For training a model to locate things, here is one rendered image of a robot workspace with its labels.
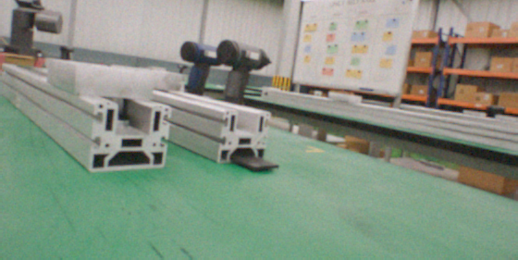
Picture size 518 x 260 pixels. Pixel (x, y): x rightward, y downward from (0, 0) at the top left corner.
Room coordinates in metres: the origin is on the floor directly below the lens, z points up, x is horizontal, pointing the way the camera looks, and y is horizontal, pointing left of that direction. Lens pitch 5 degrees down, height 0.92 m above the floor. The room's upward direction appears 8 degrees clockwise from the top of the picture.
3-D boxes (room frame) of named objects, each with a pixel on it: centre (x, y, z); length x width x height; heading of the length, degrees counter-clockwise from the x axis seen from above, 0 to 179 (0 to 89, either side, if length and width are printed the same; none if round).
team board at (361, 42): (3.89, -0.83, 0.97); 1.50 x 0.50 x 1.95; 36
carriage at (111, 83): (0.57, 0.26, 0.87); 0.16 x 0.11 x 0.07; 43
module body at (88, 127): (0.75, 0.43, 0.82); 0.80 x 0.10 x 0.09; 43
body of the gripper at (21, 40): (1.07, 0.73, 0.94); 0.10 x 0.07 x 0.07; 132
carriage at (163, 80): (0.88, 0.29, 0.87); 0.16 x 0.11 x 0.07; 43
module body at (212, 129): (0.88, 0.29, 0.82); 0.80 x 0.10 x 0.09; 43
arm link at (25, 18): (1.07, 0.72, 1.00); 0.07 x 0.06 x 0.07; 105
